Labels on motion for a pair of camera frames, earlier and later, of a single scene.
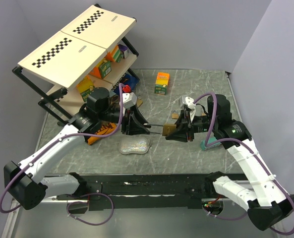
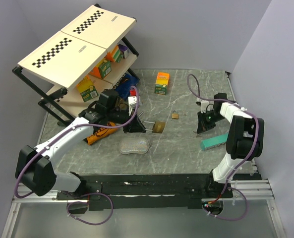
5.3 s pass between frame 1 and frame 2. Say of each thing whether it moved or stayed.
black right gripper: moved
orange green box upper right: stayed
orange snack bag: stayed
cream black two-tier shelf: stayed
